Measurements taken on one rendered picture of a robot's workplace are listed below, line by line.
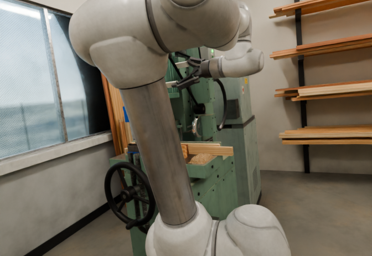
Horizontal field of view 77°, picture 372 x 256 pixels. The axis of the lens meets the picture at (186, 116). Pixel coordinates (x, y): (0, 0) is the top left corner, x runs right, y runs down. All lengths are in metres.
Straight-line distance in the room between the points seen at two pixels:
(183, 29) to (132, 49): 0.10
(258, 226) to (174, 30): 0.49
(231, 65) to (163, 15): 0.58
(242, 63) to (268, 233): 0.58
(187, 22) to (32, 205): 2.20
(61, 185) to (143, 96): 2.13
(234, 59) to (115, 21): 0.59
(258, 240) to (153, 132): 0.36
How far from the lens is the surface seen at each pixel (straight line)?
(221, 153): 1.16
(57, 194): 2.53
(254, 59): 0.92
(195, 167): 1.06
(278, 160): 3.57
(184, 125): 1.33
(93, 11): 0.47
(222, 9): 0.40
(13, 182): 2.31
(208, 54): 1.45
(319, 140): 2.99
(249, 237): 0.65
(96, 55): 0.47
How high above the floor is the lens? 1.22
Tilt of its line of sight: 6 degrees down
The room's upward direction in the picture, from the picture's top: 6 degrees counter-clockwise
